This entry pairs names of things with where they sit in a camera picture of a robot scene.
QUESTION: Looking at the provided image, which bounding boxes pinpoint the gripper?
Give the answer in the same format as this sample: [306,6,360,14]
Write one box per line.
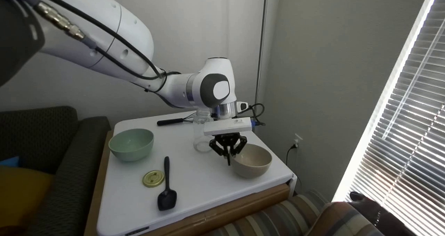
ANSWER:
[209,133,248,166]

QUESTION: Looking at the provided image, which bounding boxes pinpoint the beige bowl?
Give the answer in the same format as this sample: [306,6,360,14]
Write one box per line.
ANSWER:
[229,144,273,179]

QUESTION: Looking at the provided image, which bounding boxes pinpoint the green bowl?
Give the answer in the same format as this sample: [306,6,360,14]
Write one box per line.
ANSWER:
[108,128,155,162]

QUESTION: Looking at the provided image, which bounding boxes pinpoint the dark grey couch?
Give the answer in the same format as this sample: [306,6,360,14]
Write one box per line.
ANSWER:
[0,106,112,236]

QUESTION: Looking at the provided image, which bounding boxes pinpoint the clear glass jar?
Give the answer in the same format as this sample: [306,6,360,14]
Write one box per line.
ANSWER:
[193,109,215,153]

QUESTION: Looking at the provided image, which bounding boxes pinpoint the white plastic board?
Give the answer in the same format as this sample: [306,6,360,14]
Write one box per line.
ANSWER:
[96,110,298,236]

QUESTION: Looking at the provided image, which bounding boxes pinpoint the black plastic spoon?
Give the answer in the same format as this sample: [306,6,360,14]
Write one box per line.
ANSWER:
[157,156,178,211]

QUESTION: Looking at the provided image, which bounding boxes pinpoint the yellow metal jar lid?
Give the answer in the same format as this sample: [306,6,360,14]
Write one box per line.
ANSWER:
[142,170,165,188]

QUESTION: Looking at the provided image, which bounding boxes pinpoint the striped armchair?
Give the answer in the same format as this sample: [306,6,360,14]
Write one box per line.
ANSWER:
[204,189,385,236]

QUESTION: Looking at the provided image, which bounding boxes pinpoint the metal pole stand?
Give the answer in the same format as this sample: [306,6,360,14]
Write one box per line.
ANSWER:
[254,0,269,106]

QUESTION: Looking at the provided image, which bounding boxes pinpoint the person's hand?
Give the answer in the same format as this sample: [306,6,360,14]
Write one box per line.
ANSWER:
[349,191,419,236]

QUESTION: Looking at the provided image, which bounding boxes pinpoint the window blinds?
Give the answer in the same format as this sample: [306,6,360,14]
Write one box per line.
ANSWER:
[332,0,445,236]

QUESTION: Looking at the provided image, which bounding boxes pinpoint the yellow cushion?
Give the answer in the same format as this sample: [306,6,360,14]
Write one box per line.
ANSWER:
[0,165,55,230]

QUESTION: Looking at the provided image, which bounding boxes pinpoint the blue cushion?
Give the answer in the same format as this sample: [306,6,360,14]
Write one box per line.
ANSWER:
[0,156,20,168]

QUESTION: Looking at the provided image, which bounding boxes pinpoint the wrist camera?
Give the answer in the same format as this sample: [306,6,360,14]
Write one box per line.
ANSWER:
[203,117,253,137]

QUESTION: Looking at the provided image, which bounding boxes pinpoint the black cable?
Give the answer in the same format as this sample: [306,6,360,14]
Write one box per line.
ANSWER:
[285,144,298,167]

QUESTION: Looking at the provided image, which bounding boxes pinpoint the whisk with black handle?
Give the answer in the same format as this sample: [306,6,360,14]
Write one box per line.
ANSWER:
[156,112,197,127]

